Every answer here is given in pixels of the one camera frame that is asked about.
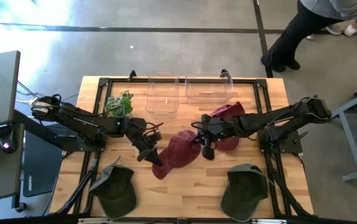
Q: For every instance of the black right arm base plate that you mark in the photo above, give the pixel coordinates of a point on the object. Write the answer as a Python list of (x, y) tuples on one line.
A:
[(290, 146)]

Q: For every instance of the black base lever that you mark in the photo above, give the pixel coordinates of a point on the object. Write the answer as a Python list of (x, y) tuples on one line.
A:
[(301, 137), (65, 136)]

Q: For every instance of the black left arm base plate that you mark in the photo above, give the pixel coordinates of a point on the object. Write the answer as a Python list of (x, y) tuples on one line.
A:
[(72, 144)]

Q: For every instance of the black frame clamp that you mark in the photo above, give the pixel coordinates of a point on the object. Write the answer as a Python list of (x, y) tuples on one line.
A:
[(132, 75), (225, 73)]

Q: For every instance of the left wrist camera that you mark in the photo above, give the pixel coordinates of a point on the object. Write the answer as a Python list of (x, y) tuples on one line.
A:
[(156, 136)]

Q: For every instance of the silver metal bracket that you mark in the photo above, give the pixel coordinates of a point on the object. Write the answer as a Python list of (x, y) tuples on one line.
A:
[(94, 221), (268, 221)]

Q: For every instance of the black computer tower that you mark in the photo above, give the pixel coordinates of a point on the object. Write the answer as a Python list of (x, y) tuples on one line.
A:
[(41, 168)]

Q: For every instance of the black desk caster leg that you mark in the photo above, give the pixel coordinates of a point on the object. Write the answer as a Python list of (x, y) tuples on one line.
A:
[(20, 207)]

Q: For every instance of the black computer mouse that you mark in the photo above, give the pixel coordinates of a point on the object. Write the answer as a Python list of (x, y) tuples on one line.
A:
[(8, 141)]

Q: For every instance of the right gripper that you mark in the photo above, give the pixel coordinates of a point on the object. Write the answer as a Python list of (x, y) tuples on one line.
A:
[(212, 132)]

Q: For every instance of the dark green baseball cap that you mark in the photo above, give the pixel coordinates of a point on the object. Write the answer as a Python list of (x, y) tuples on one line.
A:
[(116, 193), (243, 193)]

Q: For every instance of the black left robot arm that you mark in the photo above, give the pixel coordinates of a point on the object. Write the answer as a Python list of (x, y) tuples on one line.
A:
[(79, 119)]

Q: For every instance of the maroon baseball cap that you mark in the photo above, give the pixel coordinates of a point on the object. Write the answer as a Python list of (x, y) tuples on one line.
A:
[(233, 109), (181, 149)]

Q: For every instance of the wide clear plastic bin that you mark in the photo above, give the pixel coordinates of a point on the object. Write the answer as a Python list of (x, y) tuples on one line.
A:
[(208, 90)]

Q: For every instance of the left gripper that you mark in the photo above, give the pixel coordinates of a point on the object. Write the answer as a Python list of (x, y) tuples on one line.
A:
[(144, 143)]

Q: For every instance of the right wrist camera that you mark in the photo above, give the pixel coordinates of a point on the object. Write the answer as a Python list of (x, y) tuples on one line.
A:
[(206, 119)]

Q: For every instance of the green plant in white pot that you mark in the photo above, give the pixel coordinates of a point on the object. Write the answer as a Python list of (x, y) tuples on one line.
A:
[(119, 104)]

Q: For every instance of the grey metal table frame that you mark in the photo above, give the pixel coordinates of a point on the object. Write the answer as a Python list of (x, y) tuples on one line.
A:
[(354, 146)]

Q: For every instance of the black aluminium table frame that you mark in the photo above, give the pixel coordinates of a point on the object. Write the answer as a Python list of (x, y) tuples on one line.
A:
[(247, 81)]

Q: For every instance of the narrow clear plastic bin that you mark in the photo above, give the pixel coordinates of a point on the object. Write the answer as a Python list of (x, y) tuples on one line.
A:
[(163, 93)]

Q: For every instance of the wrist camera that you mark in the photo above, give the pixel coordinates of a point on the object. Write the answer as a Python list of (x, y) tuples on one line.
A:
[(206, 119), (156, 136)]

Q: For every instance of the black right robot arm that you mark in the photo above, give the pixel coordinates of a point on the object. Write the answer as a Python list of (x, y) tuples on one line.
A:
[(259, 121)]

